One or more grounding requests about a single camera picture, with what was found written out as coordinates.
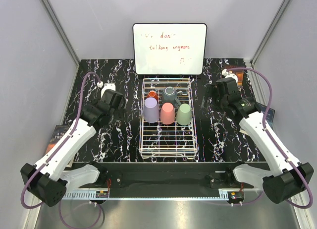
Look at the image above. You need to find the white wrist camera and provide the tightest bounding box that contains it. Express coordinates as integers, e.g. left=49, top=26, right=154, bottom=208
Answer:
left=221, top=69, right=238, bottom=83
left=97, top=81, right=116, bottom=97

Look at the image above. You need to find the blue cover book right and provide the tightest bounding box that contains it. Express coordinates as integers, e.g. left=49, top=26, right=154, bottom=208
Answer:
left=239, top=101, right=276, bottom=134

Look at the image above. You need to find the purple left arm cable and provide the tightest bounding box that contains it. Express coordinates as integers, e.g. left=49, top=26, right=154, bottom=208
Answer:
left=20, top=71, right=103, bottom=209

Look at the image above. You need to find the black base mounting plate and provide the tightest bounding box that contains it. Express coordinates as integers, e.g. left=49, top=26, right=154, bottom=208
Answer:
left=100, top=161, right=269, bottom=189

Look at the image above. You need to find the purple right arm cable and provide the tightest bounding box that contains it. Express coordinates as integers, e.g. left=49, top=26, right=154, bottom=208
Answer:
left=226, top=67, right=312, bottom=209

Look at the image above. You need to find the grey faceted mug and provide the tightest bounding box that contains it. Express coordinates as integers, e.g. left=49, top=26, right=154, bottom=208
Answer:
left=161, top=86, right=181, bottom=108

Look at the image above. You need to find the aluminium frame post right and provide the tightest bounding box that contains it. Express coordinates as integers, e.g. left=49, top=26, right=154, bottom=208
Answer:
left=250, top=0, right=292, bottom=67

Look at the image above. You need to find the grey slotted cable duct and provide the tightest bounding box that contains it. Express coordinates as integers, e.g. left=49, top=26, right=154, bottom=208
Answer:
left=61, top=188, right=230, bottom=200

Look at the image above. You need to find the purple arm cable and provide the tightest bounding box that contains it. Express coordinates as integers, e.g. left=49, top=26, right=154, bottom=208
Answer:
left=20, top=71, right=103, bottom=209
left=226, top=67, right=312, bottom=209

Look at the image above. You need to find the lilac plastic cup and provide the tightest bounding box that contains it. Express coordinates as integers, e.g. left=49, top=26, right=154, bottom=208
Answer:
left=143, top=97, right=159, bottom=123

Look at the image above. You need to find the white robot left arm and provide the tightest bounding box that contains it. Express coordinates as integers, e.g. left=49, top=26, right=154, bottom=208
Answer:
left=20, top=89, right=125, bottom=207

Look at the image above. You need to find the pink plastic cup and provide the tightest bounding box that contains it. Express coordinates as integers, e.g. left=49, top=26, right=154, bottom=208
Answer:
left=160, top=103, right=175, bottom=125

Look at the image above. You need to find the orange dark book left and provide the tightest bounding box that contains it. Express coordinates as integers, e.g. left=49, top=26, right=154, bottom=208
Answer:
left=45, top=125, right=69, bottom=154

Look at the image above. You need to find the orange cover book back right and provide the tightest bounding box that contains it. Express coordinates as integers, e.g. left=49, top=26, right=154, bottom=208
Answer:
left=222, top=64, right=244, bottom=89

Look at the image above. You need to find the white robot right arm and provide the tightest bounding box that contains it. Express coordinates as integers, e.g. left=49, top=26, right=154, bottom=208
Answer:
left=205, top=77, right=314, bottom=204

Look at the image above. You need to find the white whiteboard with red writing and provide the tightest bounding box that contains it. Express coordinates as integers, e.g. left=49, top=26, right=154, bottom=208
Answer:
left=132, top=23, right=207, bottom=75

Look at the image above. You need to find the orange ceramic mug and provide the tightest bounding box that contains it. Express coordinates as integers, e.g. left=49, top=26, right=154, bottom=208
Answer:
left=147, top=91, right=159, bottom=101

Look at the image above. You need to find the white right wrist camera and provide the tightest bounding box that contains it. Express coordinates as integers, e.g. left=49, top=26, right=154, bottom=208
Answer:
left=221, top=69, right=238, bottom=83

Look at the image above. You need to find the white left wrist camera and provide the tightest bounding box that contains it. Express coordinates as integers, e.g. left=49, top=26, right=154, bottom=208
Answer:
left=97, top=81, right=116, bottom=97

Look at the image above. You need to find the aluminium frame post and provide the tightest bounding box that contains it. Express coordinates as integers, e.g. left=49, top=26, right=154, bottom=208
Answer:
left=250, top=0, right=292, bottom=67
left=40, top=0, right=80, bottom=66

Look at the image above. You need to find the green plastic cup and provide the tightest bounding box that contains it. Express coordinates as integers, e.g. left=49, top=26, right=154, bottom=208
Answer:
left=176, top=104, right=192, bottom=125

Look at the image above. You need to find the aluminium frame post left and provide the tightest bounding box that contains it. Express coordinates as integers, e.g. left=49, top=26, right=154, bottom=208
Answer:
left=40, top=0, right=80, bottom=66

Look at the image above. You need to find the white wire dish rack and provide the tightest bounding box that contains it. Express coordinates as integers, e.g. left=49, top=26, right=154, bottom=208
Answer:
left=139, top=78, right=198, bottom=159

